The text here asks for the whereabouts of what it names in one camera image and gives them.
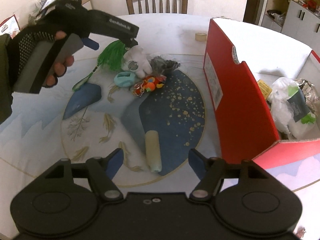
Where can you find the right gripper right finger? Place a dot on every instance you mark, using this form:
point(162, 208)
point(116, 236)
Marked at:
point(210, 171)

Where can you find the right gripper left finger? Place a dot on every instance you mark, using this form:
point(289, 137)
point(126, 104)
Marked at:
point(101, 171)

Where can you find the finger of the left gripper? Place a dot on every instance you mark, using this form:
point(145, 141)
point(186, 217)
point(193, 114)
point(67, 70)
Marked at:
point(90, 43)
point(126, 43)

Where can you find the white plush tooth toy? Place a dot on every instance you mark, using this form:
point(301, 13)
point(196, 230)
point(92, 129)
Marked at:
point(135, 60)

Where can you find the teal round gadget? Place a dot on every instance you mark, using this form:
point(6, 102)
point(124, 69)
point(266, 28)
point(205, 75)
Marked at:
point(125, 79)

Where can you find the grey fuzzy toy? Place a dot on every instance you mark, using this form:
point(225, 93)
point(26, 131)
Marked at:
point(161, 66)

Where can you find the yellow small box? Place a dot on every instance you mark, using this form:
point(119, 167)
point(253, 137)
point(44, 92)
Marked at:
point(264, 88)

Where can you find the white green plastic bag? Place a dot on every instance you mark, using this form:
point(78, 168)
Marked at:
point(289, 111)

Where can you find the left gloved hand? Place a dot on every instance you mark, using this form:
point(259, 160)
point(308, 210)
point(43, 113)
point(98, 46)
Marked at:
point(20, 48)

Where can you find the colourful small toy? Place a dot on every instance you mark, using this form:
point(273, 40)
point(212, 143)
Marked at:
point(149, 84)

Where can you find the rolled cream cloth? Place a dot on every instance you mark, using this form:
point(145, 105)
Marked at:
point(153, 152)

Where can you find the red white snack box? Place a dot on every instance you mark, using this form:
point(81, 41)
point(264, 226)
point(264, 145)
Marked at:
point(10, 26)

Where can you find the blue painted table mat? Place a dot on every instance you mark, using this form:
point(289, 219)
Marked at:
point(101, 116)

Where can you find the red cardboard box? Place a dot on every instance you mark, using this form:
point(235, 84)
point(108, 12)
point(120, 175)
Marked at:
point(244, 122)

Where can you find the dark entrance door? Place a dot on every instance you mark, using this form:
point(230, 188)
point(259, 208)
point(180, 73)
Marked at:
point(251, 11)

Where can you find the white wall cabinets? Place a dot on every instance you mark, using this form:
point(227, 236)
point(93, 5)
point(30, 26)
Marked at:
point(298, 19)

